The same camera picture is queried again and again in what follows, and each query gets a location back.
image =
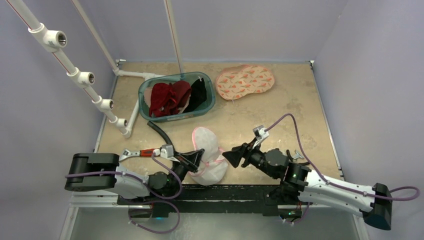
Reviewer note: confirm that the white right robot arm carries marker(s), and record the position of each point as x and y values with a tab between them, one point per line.
299	183

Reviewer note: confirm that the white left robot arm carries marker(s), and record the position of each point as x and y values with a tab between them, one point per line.
103	171

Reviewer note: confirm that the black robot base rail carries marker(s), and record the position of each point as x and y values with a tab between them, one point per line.
264	199

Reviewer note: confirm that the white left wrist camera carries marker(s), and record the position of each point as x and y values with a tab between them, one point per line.
167	152

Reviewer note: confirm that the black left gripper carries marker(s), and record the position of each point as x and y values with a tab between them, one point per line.
189	160

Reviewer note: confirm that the round pink white laundry bag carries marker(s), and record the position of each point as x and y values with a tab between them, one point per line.
213	165

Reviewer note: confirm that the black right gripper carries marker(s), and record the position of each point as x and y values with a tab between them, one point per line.
247	154

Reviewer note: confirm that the black bra in basin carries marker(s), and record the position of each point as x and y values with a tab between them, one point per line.
198	95

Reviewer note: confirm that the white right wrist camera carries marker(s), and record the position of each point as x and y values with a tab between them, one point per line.
261	134

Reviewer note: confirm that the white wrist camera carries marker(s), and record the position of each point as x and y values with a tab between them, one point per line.
167	152
261	134

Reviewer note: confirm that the teal plastic basin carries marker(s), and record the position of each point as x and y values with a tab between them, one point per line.
145	91

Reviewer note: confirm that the dark red garment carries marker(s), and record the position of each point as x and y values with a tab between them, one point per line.
163	100

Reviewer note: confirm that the dark red bra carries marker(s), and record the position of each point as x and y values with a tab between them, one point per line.
181	92

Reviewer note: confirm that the red handled adjustable wrench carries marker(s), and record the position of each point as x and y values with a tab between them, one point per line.
144	153

